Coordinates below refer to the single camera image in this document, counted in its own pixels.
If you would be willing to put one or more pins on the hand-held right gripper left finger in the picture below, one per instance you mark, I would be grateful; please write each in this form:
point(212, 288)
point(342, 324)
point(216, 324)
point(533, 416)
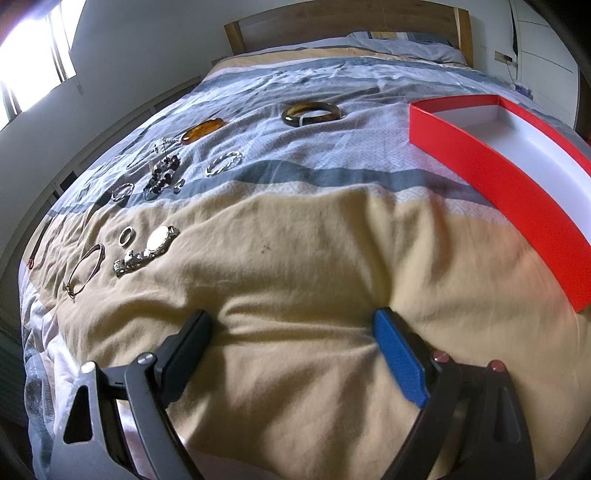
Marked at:
point(184, 355)

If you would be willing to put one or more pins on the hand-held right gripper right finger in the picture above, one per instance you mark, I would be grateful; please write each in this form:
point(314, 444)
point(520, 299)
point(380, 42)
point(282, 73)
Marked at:
point(400, 364)

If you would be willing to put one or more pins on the silver wrist watch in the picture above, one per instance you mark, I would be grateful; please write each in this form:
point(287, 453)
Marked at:
point(154, 240)

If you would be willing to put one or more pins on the thin metal bangle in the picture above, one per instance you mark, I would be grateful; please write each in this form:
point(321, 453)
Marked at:
point(74, 274)

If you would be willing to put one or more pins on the red jewelry box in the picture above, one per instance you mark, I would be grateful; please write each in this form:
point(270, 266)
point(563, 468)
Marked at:
point(485, 157)

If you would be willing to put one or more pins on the amber orange bangle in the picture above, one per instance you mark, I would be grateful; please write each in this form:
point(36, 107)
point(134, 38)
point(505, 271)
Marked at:
point(203, 130)

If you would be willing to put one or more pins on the dark brown thick bangle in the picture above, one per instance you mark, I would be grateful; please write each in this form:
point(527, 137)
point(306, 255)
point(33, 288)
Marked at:
point(288, 119)

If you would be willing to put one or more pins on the striped grey yellow duvet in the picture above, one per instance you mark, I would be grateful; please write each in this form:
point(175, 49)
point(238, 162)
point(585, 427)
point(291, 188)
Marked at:
point(300, 277)

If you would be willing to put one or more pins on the purple tissue box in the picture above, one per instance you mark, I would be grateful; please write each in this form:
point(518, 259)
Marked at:
point(524, 90)

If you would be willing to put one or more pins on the grey striped pillow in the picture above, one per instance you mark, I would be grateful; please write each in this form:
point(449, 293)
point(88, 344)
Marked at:
point(406, 46)

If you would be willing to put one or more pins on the bright window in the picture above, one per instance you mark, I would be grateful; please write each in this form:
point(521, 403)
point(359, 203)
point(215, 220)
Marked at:
point(32, 50)

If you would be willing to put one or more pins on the wooden headboard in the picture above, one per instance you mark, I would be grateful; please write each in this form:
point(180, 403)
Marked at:
point(323, 23)

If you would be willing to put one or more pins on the white wardrobe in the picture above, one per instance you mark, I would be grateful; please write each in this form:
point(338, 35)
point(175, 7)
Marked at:
point(545, 41)

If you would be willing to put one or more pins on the wall socket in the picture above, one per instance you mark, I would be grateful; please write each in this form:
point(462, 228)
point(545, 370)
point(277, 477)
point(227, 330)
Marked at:
point(503, 57)

